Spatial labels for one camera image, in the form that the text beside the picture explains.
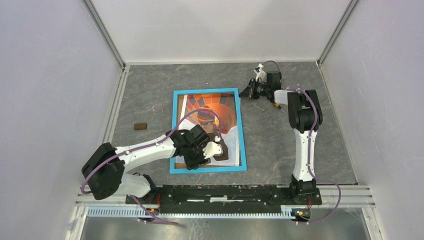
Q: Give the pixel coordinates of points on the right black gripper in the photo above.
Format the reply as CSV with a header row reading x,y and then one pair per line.
x,y
249,92

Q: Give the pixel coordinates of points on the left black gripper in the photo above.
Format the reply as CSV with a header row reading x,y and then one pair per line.
x,y
194,164

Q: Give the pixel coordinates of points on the blue picture frame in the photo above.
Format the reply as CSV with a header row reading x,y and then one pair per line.
x,y
177,163

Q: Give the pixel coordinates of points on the yellow handled screwdriver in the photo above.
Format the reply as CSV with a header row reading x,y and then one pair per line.
x,y
279,107

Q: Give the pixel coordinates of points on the hot air balloon photo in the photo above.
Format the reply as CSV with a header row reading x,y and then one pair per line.
x,y
219,108

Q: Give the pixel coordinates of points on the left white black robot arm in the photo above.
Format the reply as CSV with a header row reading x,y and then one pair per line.
x,y
107,171

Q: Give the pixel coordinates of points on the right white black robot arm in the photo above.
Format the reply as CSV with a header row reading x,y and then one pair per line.
x,y
305,117

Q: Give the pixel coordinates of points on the small brown block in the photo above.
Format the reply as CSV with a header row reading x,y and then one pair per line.
x,y
140,126

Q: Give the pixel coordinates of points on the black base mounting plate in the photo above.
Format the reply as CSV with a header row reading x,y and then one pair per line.
x,y
224,199

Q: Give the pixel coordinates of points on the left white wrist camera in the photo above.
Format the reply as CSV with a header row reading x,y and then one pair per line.
x,y
213,148

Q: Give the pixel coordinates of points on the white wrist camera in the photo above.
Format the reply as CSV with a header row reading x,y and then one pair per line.
x,y
213,148
260,73

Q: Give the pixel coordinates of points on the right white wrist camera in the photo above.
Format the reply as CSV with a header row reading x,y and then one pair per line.
x,y
260,73

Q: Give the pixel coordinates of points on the light blue cable comb strip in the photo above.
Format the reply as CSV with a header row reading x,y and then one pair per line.
x,y
137,212

